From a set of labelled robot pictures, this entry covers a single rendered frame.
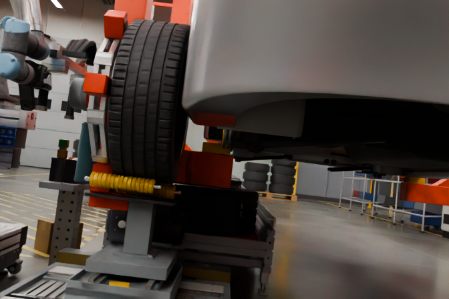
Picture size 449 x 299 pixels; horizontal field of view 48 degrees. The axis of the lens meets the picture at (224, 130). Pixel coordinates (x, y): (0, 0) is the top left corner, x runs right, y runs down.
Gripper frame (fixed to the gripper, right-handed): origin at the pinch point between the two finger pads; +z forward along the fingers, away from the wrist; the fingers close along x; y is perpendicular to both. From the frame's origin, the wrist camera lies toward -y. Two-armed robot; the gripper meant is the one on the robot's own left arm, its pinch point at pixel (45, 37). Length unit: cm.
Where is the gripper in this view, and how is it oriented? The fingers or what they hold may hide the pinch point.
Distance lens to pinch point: 310.0
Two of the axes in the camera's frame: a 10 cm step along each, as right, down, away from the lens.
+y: -2.5, 9.7, -0.5
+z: 1.9, 1.0, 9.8
